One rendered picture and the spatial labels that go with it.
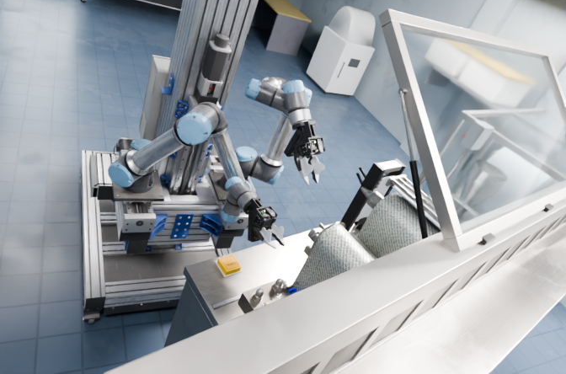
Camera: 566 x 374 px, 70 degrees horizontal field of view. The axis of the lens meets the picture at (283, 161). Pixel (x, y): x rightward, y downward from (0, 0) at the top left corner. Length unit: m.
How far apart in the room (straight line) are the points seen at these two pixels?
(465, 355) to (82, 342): 1.89
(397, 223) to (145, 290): 1.44
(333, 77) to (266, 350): 5.79
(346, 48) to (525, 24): 2.26
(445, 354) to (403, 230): 0.52
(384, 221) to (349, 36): 4.86
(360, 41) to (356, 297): 5.74
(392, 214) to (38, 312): 1.88
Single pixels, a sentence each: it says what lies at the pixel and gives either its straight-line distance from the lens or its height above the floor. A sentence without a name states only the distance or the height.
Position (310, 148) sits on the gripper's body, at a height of 1.49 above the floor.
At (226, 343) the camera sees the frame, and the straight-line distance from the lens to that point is 0.55.
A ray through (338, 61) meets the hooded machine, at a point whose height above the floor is 0.56.
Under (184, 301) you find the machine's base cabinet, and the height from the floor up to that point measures 0.77.
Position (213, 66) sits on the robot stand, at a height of 1.44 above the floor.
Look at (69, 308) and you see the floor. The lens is 2.58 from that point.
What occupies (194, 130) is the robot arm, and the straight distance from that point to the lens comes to 1.54.
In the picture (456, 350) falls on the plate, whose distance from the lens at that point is 1.08.
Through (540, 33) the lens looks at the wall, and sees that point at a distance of 5.06.
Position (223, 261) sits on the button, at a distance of 1.65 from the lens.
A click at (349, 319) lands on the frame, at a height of 1.65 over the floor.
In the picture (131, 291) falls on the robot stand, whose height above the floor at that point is 0.22.
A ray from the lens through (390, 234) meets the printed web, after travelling 1.48.
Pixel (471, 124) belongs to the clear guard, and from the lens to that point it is 1.16.
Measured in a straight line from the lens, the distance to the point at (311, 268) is 1.43.
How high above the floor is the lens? 2.11
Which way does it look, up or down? 30 degrees down
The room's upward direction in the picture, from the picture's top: 23 degrees clockwise
